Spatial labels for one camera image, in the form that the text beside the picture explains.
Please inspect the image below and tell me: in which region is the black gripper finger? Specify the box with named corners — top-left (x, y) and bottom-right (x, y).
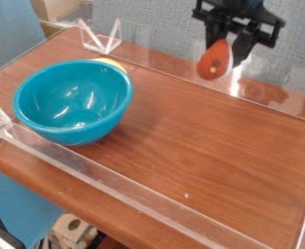
top-left (204, 21), bottom-right (224, 48)
top-left (231, 29), bottom-right (256, 66)

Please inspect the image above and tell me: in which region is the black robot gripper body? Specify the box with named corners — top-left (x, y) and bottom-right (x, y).
top-left (191, 0), bottom-right (284, 48)

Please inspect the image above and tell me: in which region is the brown and white toy mushroom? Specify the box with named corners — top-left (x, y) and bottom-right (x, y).
top-left (196, 39), bottom-right (232, 80)

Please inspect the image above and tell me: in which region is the yellow object behind bowl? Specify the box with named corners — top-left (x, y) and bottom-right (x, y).
top-left (91, 57), bottom-right (126, 73)

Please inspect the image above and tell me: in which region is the blue bowl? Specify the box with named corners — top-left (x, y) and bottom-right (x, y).
top-left (12, 59), bottom-right (132, 146)

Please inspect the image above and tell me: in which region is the clear acrylic back barrier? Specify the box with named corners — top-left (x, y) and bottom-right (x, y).
top-left (58, 0), bottom-right (305, 120)

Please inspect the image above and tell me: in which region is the clear acrylic front barrier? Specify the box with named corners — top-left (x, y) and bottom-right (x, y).
top-left (0, 121), bottom-right (271, 249)

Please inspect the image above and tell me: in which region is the white block with hole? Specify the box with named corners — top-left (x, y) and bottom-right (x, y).
top-left (48, 213), bottom-right (98, 249)

